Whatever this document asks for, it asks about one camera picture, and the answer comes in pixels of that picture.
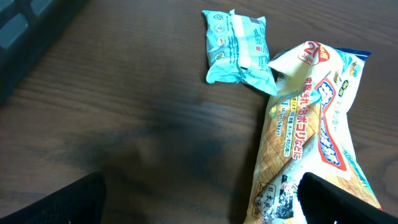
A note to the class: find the grey plastic shopping basket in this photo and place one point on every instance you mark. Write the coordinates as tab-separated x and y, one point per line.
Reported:
28	29

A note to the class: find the yellow chips bag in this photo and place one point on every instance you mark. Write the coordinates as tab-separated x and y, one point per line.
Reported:
306	130

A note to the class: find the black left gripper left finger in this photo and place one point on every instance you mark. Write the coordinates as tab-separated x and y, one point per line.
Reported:
80	202

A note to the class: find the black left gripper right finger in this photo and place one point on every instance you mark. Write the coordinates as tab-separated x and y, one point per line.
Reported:
323	202

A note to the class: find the teal snack packet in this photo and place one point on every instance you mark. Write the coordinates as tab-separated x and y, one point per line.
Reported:
237	50

